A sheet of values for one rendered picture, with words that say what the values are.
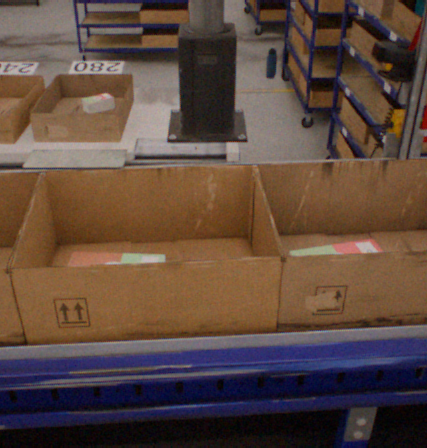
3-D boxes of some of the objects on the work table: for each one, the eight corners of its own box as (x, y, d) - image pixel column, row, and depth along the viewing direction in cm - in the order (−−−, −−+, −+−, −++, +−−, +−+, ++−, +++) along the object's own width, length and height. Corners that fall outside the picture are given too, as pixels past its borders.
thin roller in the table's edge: (224, 153, 181) (224, 148, 180) (136, 153, 181) (136, 148, 180) (224, 150, 183) (224, 145, 182) (137, 151, 183) (136, 145, 182)
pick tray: (135, 99, 215) (133, 73, 210) (120, 143, 183) (118, 113, 178) (60, 99, 216) (56, 73, 210) (33, 142, 184) (27, 113, 178)
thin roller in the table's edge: (224, 157, 179) (225, 151, 178) (135, 157, 179) (135, 151, 178) (224, 154, 181) (224, 148, 180) (136, 154, 181) (135, 148, 180)
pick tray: (48, 100, 214) (44, 74, 209) (14, 144, 182) (9, 115, 177) (-26, 99, 215) (-31, 74, 210) (-71, 143, 183) (-80, 114, 178)
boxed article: (83, 110, 205) (81, 98, 202) (108, 104, 210) (107, 92, 207) (89, 115, 201) (88, 103, 198) (115, 109, 206) (114, 97, 203)
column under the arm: (171, 111, 205) (167, 18, 187) (243, 111, 205) (246, 18, 187) (166, 142, 183) (162, 39, 165) (247, 142, 184) (252, 39, 166)
